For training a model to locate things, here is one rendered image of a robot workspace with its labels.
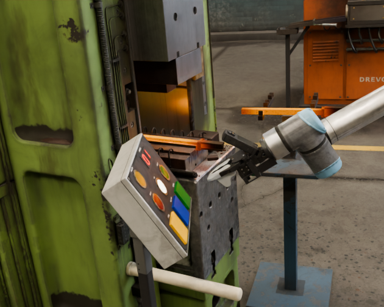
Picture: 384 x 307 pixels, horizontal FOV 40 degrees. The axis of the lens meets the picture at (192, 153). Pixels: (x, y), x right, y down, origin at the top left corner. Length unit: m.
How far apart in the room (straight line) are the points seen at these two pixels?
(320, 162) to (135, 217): 0.57
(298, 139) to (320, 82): 3.92
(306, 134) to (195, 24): 0.69
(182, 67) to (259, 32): 7.67
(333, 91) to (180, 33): 3.70
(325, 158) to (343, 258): 1.64
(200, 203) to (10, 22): 0.94
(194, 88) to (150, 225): 1.05
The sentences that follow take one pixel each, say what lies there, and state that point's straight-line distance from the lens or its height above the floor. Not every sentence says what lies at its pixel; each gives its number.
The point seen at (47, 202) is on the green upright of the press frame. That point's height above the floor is 0.85.
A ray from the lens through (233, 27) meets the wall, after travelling 9.66.
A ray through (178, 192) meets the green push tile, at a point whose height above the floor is 1.03.
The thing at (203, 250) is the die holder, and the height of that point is 0.60.
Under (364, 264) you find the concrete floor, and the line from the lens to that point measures 3.15.
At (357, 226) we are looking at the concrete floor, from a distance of 3.51.
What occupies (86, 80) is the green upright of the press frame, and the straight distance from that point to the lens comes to 1.71.
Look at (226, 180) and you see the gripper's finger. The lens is 1.61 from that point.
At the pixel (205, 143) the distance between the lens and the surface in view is 2.05.
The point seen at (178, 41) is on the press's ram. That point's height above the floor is 1.42.
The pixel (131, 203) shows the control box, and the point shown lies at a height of 1.13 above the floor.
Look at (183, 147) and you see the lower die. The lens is 2.09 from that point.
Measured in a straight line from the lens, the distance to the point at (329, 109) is 2.31.
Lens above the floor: 1.74
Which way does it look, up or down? 22 degrees down
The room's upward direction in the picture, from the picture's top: 5 degrees counter-clockwise
